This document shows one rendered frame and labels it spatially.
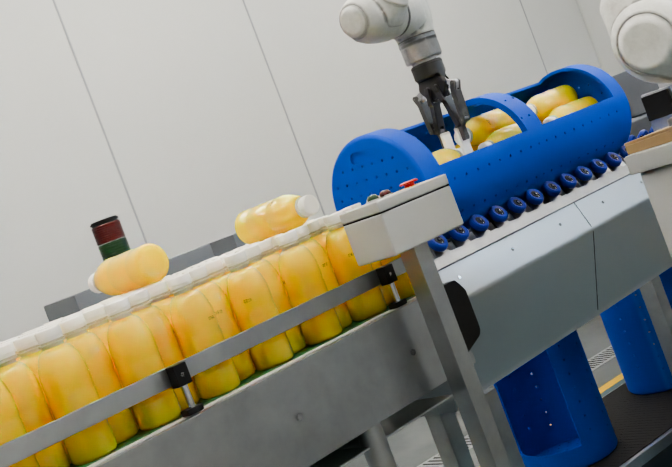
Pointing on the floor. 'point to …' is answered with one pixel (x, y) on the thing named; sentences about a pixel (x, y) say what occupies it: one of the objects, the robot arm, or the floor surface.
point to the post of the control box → (454, 357)
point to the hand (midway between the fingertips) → (456, 144)
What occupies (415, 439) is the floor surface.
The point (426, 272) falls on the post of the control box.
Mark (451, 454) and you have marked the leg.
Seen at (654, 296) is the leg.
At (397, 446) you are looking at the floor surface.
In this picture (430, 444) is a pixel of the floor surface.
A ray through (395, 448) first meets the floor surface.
